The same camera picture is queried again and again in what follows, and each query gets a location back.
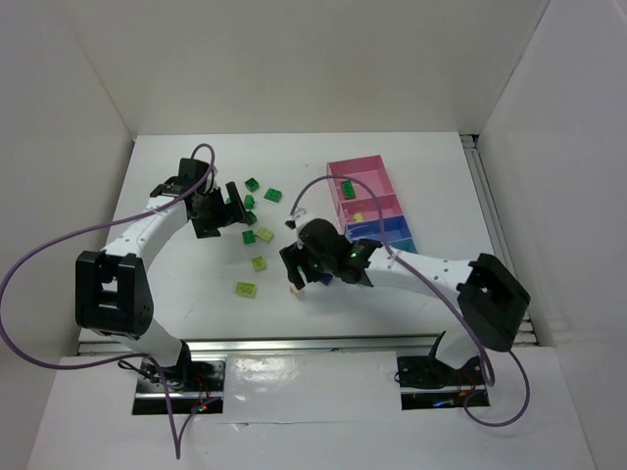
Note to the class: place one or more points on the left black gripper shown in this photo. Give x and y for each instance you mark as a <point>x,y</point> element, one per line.
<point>216,213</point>

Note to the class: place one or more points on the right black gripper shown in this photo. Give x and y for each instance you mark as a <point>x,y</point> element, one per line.
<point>298,258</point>

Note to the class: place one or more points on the purple lego brick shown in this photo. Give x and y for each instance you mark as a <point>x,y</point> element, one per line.
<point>326,280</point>

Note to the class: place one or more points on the dark green lego with number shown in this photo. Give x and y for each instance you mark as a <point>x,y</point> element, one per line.
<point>249,202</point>

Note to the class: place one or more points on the beige lego brick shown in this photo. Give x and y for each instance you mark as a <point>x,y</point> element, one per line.
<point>298,294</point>

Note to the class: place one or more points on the dark green long lego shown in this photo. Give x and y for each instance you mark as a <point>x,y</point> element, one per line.
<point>348,190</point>

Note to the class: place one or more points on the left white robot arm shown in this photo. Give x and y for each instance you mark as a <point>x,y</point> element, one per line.
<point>112,292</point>

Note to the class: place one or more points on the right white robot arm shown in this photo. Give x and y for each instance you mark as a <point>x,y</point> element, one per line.
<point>488,302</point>

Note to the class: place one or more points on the dark green lego brick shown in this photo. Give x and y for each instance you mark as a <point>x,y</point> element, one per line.
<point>251,218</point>

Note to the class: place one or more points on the dark green lego near centre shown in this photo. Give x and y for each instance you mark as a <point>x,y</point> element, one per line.
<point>249,237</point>

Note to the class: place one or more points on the light green lego brick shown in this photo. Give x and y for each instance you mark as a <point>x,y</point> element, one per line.
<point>265,234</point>

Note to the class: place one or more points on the dark green square lego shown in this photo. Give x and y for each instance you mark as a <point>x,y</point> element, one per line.
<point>252,184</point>

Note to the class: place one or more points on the light green square lego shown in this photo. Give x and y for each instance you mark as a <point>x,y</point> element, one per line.
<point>259,264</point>

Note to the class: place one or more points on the dark green flat lego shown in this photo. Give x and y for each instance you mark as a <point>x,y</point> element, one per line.
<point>273,195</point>

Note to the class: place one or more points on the light green long lego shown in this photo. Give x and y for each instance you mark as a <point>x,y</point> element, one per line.
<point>246,290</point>

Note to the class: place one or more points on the pink and blue sorting tray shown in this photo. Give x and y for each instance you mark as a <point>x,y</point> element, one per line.
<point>372,172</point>

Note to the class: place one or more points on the aluminium frame rail front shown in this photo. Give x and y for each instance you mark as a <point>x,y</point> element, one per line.
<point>523,339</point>

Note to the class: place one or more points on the aluminium frame rail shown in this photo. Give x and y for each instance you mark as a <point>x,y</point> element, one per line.
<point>486,200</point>
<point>523,339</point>

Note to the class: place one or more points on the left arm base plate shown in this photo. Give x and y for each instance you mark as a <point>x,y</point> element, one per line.
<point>203,389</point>

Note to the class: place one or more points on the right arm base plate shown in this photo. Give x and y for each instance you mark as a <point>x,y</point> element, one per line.
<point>427,383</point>

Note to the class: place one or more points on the aluminium frame rail right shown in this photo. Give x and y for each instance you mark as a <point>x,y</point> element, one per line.
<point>486,200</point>

